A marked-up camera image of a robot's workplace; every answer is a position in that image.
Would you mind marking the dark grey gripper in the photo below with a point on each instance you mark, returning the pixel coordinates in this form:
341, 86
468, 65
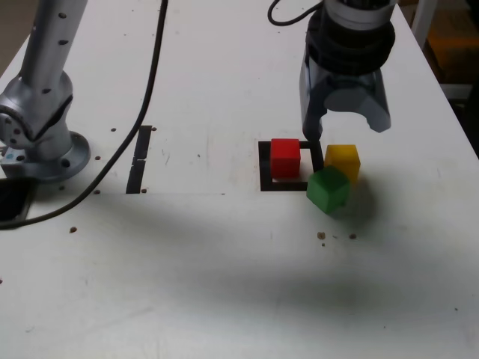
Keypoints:
348, 80

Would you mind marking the yellow cube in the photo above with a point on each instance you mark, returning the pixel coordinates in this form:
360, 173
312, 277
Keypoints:
344, 159

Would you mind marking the red cube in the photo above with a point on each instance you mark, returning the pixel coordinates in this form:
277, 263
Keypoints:
284, 159

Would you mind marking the green cube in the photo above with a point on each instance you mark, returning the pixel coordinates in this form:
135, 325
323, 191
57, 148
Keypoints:
327, 190

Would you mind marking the black tape square outline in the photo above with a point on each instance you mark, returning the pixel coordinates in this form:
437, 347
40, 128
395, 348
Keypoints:
264, 179

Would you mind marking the white metal crossbar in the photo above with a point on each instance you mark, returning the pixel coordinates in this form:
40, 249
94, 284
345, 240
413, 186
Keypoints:
456, 91

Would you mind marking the black tape strip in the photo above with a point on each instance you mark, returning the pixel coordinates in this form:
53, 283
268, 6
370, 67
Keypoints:
138, 161

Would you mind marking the small white box blue sticker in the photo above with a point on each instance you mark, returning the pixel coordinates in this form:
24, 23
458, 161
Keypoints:
13, 156

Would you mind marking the white metal frame post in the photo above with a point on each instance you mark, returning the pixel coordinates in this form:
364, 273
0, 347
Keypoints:
423, 18

